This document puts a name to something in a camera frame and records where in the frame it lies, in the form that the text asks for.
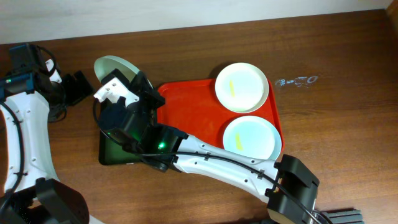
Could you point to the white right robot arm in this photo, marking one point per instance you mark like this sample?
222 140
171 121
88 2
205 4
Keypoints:
164 147

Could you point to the pale green plate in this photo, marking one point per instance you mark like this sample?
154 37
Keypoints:
108 67

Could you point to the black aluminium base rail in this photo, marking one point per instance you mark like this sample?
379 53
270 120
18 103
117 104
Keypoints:
317 217

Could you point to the light blue plate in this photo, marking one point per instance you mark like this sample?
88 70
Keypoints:
254 137

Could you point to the dark green tray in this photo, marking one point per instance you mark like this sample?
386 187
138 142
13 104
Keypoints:
112 154

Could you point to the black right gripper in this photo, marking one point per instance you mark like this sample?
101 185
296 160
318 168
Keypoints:
144 94

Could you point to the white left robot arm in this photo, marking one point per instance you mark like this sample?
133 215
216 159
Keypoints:
30 100

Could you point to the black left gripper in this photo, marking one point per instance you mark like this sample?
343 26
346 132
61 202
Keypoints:
73 88

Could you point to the red plastic tray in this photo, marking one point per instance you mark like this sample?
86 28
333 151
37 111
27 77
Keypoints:
192 106

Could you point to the cream white plate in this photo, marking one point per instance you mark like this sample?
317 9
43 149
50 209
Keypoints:
242 87

